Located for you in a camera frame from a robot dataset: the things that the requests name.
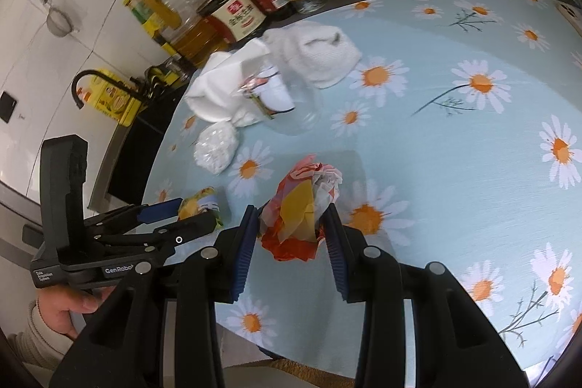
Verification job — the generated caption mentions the yellow green snack packet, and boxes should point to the yellow green snack packet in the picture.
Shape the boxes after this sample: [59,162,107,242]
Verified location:
[178,187,223,228]

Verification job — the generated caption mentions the black kitchen faucet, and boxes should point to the black kitchen faucet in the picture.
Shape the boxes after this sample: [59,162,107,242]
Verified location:
[71,69,151,111]

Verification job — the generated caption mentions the dark soy sauce bottle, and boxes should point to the dark soy sauce bottle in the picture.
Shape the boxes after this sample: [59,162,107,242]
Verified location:
[197,0,269,47]

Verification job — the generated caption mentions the cream sweater left sleeve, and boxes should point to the cream sweater left sleeve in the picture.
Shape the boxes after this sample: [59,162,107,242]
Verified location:
[7,300,73,370]

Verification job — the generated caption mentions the person's left hand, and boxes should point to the person's left hand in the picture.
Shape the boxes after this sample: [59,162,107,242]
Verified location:
[36,285,115,340]

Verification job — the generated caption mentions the red orange wrapper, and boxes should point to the red orange wrapper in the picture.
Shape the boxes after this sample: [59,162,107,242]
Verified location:
[259,155,343,262]

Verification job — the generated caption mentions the white plastic bag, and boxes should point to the white plastic bag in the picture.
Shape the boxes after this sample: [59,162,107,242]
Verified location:
[194,121,239,175]

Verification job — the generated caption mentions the yellow black dish cloth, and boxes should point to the yellow black dish cloth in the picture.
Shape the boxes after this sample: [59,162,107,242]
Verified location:
[144,59,182,97]

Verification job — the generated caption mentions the green yellow small bottle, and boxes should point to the green yellow small bottle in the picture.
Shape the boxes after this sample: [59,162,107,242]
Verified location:
[123,0,183,58]

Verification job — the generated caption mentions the daisy print blue tablecloth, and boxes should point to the daisy print blue tablecloth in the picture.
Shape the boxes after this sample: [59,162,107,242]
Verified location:
[144,0,581,383]

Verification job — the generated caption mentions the large cooking oil jug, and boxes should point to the large cooking oil jug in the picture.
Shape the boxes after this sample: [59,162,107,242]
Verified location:
[162,0,230,68]

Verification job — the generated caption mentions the clear plastic cup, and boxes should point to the clear plastic cup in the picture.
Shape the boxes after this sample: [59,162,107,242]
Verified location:
[238,55,322,136]

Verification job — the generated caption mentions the small metal cup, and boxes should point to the small metal cup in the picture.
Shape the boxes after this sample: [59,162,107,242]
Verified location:
[165,55,197,83]

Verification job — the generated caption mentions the metal hanging strainer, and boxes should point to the metal hanging strainer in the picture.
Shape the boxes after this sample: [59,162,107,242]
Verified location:
[37,0,74,39]

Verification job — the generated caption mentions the yellow box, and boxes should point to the yellow box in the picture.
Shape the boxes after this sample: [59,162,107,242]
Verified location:
[76,75,141,127]

